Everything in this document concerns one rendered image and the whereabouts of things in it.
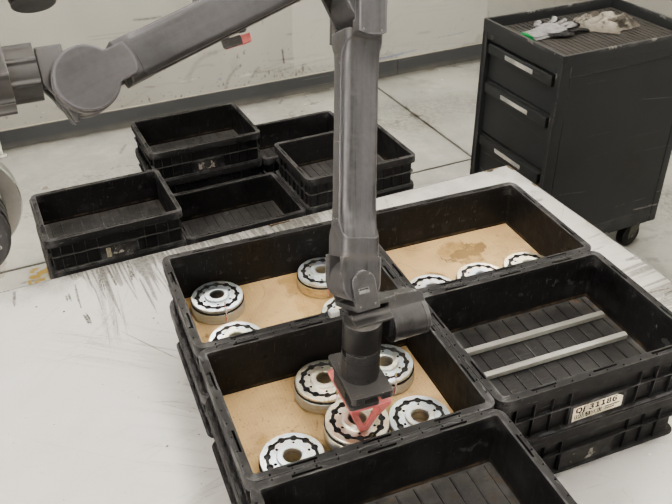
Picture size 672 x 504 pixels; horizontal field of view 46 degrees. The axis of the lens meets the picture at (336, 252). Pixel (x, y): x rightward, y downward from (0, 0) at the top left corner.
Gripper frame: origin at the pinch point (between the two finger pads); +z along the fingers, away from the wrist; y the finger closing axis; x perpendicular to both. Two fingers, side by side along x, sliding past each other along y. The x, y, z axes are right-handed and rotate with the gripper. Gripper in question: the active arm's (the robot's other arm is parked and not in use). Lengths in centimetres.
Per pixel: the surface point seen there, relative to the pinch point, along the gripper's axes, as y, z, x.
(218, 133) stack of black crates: 192, 46, -25
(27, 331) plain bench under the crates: 68, 23, 49
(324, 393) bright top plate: 10.2, 4.3, 1.6
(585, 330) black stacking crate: 11, 6, -52
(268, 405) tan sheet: 14.1, 7.8, 10.2
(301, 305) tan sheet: 38.1, 8.1, -4.2
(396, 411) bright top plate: 2.2, 4.2, -8.0
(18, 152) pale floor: 311, 100, 51
